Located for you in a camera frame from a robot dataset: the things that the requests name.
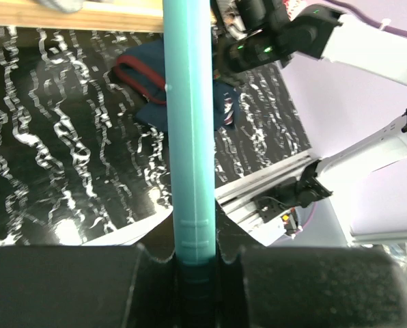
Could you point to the wooden clothes rack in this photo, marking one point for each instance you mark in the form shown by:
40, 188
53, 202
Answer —
139, 16

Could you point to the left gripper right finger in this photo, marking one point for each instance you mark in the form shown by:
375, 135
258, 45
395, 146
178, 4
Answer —
305, 286

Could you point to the navy garment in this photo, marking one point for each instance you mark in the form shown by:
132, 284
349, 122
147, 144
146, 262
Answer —
143, 69

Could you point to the aluminium rail base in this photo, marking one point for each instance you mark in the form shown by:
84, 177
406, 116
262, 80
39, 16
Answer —
265, 191

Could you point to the black marble mat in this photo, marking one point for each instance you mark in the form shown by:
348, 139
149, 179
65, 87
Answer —
75, 165

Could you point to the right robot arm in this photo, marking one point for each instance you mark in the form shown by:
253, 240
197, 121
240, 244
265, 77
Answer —
352, 103

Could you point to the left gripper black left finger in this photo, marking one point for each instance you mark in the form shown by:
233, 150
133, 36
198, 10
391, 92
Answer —
90, 286

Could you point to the grey tank top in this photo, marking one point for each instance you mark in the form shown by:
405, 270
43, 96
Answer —
65, 6

